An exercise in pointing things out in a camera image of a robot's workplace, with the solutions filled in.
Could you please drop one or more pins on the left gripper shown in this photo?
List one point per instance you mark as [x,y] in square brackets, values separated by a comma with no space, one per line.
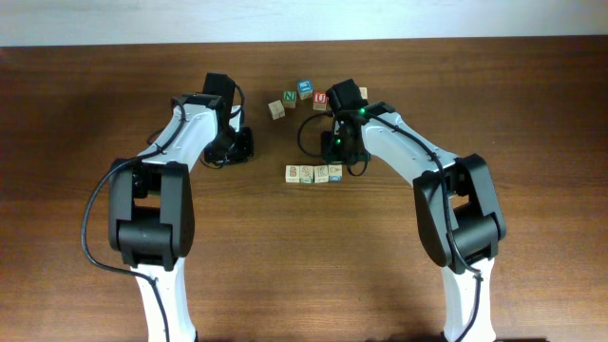
[244,150]

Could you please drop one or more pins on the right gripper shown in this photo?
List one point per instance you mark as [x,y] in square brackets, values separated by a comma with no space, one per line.
[328,153]

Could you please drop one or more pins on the blue letter D block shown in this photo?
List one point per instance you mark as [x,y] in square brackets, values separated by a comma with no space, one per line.
[335,172]

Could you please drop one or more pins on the ice cream cone block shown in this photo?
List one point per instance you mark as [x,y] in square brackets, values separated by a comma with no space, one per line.
[321,173]

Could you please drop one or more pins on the red letter I block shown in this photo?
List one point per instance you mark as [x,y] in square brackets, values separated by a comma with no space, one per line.
[306,173]

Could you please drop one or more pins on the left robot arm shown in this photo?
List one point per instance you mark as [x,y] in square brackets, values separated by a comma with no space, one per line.
[151,209]

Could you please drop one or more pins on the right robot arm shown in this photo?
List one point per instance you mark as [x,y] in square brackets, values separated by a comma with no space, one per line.
[459,218]

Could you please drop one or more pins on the red letter U block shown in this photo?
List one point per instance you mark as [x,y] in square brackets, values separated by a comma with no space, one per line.
[319,101]

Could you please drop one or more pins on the plain top red-sided block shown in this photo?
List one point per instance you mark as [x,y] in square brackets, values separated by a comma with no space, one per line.
[364,92]

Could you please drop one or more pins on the block with number one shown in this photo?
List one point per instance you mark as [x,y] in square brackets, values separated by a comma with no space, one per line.
[276,109]

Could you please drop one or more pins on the blue topped block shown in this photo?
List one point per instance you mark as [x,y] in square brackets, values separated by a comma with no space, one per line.
[305,89]

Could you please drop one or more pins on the green letter N block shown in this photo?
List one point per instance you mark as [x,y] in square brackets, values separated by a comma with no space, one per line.
[289,98]

